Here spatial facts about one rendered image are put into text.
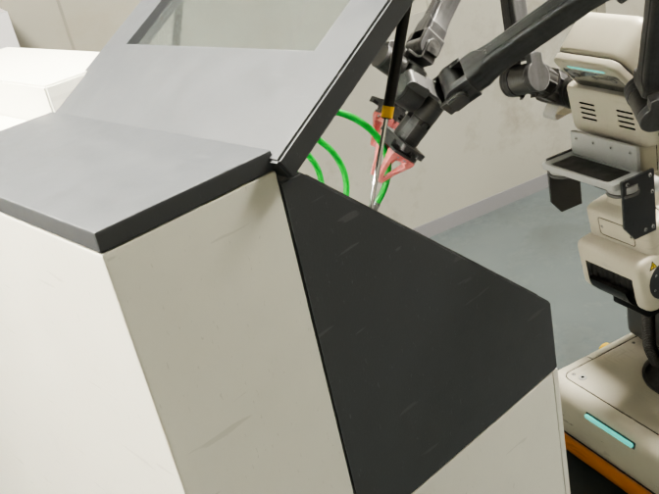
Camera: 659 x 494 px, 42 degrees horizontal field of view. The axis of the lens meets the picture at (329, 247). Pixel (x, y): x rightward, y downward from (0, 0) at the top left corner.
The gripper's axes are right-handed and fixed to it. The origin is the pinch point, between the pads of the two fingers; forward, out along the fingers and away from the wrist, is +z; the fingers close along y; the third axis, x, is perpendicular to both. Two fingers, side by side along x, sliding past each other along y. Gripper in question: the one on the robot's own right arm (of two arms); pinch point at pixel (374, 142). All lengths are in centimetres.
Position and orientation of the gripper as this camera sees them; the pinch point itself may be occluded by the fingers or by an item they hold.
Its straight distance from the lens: 198.0
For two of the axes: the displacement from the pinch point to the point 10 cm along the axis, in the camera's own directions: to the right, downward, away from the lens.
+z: -5.0, 8.7, 0.5
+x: 4.5, 3.0, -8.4
